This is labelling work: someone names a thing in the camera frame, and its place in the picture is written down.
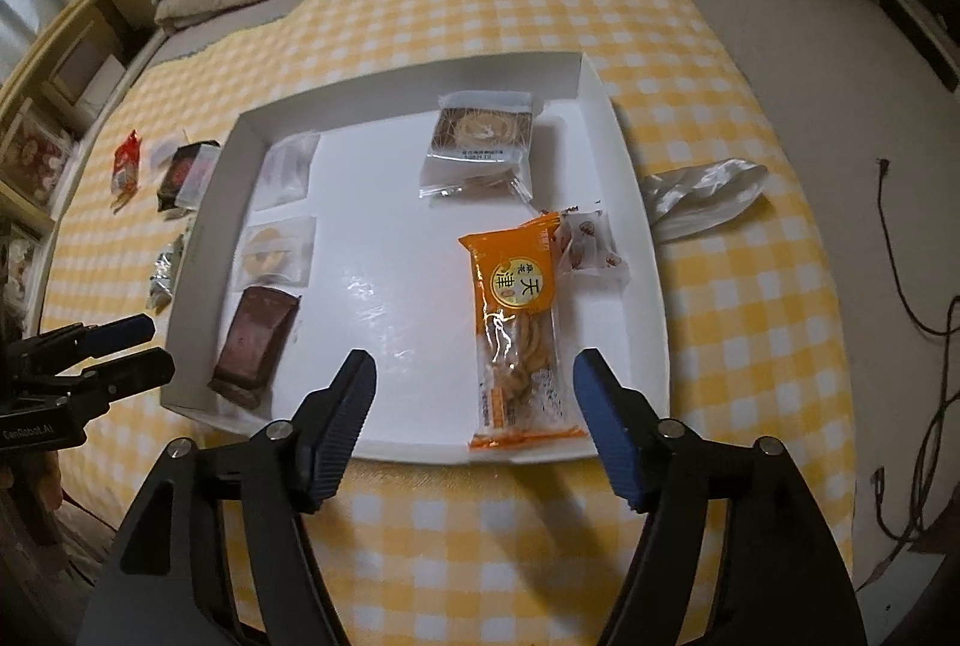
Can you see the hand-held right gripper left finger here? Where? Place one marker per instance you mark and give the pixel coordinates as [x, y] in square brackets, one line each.
[341, 436]

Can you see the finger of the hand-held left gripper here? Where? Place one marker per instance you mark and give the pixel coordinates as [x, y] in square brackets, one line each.
[135, 370]
[120, 329]

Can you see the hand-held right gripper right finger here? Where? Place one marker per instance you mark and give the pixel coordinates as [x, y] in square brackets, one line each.
[611, 436]

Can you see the small green silver packet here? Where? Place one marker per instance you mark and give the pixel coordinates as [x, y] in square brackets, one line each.
[165, 271]

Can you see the brown chocolate cake packet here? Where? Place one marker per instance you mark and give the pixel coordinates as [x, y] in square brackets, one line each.
[251, 338]

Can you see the orange snack packet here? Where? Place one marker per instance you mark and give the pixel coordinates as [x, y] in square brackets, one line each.
[517, 316]

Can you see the white cardboard box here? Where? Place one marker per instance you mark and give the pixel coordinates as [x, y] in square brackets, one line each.
[390, 286]

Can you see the black packet red print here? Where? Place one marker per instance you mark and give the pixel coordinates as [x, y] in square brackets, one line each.
[178, 173]

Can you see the red snack packet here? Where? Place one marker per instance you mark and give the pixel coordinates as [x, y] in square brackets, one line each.
[126, 162]

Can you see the clear packet pale round cookie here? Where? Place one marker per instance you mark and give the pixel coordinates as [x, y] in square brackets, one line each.
[270, 248]

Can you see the small white candy packet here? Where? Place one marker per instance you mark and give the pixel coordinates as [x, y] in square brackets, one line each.
[592, 241]

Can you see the clear swirl roll cake packet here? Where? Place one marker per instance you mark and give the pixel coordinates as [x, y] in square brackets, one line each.
[480, 132]

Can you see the yellow checked mat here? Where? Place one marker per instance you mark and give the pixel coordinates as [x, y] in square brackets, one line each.
[450, 541]

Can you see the clear bag brown plush toys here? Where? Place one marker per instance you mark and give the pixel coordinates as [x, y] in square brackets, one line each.
[34, 154]

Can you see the white storage box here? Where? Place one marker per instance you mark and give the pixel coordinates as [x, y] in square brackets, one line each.
[101, 79]

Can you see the silver foil wrapper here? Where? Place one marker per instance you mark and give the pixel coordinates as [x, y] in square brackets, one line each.
[697, 196]

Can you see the brown cardboard box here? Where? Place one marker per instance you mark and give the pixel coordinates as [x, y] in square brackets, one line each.
[75, 42]

